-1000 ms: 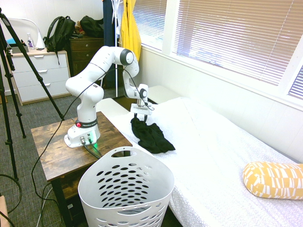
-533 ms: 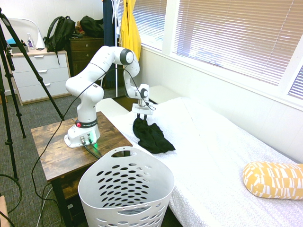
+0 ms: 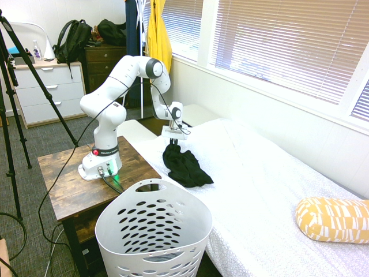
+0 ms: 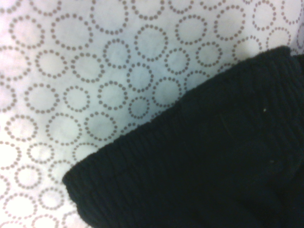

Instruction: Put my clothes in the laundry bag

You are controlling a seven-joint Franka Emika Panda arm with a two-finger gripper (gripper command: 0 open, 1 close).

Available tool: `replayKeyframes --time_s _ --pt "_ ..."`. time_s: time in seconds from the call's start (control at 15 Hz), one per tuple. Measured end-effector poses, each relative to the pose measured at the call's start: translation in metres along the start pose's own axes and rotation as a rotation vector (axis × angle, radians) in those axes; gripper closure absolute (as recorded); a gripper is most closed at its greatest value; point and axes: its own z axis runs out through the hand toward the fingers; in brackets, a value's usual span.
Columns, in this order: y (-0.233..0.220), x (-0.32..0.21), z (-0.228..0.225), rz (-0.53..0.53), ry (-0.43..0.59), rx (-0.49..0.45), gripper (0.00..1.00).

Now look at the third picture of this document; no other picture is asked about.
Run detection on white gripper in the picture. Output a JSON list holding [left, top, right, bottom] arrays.
[[160, 125, 189, 147]]

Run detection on black garment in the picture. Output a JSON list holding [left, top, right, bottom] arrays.
[[162, 143, 214, 188]]

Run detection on white perforated laundry basket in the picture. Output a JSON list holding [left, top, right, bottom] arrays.
[[95, 178, 214, 277]]

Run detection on black duffel bag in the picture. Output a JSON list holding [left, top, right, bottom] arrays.
[[96, 18, 128, 47]]

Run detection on white padded bench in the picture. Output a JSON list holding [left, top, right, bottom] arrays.
[[181, 103, 219, 128], [116, 119, 159, 145]]

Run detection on bed with white cover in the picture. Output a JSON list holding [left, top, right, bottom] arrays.
[[134, 118, 369, 277]]

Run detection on dark wooden dresser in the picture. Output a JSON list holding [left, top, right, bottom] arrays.
[[84, 43, 154, 111]]

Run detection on yellow hanging garment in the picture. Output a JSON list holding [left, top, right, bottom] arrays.
[[146, 0, 173, 76]]

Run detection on rustic wooden side table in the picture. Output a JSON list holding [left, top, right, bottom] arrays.
[[37, 135, 162, 277]]

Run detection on narrow white window blinds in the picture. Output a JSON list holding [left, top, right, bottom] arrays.
[[143, 0, 204, 62]]

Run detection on white coat rack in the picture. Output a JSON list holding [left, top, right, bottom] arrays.
[[120, 0, 159, 119]]

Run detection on navy hanging garment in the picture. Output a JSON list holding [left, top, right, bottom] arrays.
[[125, 0, 145, 109]]

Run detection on white drawer dresser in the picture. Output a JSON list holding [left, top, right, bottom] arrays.
[[11, 59, 89, 130]]

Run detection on black backpack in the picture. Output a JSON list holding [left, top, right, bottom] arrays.
[[52, 19, 93, 80]]

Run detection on wide white window blinds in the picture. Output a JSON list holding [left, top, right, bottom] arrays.
[[209, 0, 369, 106]]

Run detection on white desk lamp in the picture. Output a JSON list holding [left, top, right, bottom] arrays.
[[16, 22, 56, 61]]

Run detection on clear plastic bottle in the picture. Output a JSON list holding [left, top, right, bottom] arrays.
[[32, 40, 43, 61]]

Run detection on grey box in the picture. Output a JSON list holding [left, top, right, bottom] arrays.
[[12, 56, 36, 66]]

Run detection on yellow white patterned pillow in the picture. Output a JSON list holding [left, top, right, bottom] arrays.
[[295, 196, 369, 245]]

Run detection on partly seen window blinds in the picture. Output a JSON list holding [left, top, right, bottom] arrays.
[[350, 79, 369, 119]]

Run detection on black base cables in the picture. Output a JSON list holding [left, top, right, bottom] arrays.
[[100, 169, 125, 194]]

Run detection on long black arm cable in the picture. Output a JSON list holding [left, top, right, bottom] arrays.
[[37, 75, 191, 277]]

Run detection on black camera tripod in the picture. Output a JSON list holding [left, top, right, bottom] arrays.
[[0, 8, 80, 222]]

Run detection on black floor cable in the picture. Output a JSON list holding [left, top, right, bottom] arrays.
[[0, 212, 28, 277]]

